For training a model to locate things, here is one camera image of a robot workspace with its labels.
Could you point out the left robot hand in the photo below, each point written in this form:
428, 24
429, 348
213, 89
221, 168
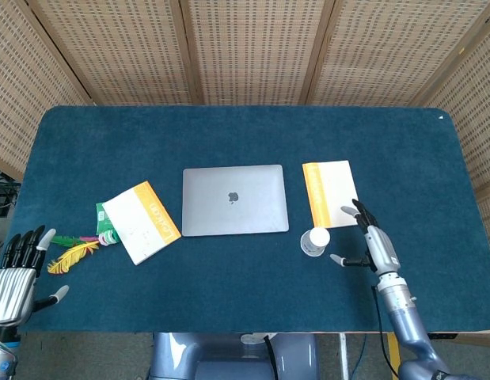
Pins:
13, 293

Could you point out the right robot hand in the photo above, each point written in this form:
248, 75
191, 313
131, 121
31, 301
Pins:
383, 249

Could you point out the white paper cup green print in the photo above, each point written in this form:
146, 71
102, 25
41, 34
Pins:
320, 237

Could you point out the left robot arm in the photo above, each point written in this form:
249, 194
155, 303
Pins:
1, 352

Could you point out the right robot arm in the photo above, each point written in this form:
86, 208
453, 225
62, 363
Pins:
403, 316

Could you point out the clean Lexicon notebook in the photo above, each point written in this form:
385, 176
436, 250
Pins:
335, 190

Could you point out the white table leg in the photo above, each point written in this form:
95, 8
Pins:
343, 352

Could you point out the green packet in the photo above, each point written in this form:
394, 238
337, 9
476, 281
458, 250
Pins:
102, 221

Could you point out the stained Lexicon notebook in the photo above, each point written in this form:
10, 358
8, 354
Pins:
137, 225

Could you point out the blue table cloth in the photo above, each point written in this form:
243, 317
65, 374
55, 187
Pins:
236, 285

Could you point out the grey closed laptop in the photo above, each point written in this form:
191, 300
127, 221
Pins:
234, 202

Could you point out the blue robot torso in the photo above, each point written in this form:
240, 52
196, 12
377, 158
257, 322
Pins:
229, 356

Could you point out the woven wooden folding screen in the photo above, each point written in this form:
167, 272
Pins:
252, 47

